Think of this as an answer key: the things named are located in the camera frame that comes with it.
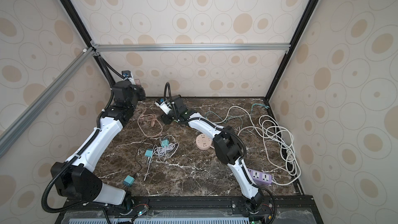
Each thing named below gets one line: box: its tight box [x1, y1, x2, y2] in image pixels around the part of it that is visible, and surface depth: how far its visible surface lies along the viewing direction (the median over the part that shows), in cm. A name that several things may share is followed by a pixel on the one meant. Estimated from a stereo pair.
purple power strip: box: [247, 168, 273, 186], surface depth 81 cm
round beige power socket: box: [195, 133, 212, 150], surface depth 96 cm
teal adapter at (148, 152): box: [144, 148, 153, 158], surface depth 92 cm
